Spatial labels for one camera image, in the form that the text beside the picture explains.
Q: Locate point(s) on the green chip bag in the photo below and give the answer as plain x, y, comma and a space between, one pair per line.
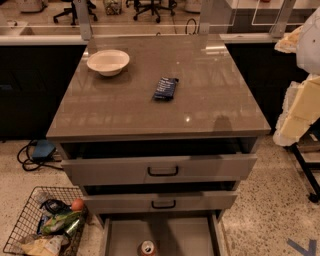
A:
59, 221

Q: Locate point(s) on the grey drawer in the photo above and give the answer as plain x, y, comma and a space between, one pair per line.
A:
173, 235
160, 202
159, 170

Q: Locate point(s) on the black office chair left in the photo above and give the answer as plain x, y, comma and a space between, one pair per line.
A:
72, 11

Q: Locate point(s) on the grey drawer cabinet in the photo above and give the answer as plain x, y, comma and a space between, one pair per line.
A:
212, 113

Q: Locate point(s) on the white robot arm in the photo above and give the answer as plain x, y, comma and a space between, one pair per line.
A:
308, 48

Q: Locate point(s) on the black office chair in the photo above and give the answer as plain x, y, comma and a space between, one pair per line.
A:
154, 6
72, 11

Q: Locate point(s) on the bottom grey drawer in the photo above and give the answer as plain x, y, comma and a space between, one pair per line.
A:
173, 235

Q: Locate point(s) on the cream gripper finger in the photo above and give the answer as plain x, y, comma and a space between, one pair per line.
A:
288, 44
301, 108

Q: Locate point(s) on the red coke can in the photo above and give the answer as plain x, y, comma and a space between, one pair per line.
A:
147, 248

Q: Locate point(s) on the blue foot pedal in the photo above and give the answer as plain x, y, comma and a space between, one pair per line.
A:
43, 150

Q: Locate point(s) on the black office chair right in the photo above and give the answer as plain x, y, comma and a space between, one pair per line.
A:
154, 6

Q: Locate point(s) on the white bowl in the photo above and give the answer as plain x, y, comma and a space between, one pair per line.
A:
108, 62

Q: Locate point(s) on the green can in basket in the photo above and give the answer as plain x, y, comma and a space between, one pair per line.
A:
72, 228

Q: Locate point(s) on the orange fruit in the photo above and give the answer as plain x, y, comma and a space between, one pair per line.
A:
77, 204

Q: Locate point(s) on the middle grey drawer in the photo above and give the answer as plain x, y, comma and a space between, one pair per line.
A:
160, 202

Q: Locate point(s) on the blue snack packet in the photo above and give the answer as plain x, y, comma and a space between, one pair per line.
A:
165, 88

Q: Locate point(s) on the black rolling cart frame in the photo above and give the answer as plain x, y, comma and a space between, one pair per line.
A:
307, 154

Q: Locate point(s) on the black wire basket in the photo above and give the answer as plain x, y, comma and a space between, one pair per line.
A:
29, 220

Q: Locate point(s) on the top grey drawer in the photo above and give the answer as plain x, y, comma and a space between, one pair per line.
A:
159, 170

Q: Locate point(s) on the black bag in basket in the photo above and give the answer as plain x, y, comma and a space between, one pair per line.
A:
54, 206

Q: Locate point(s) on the yellow snack bag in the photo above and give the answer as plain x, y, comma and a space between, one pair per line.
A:
43, 246

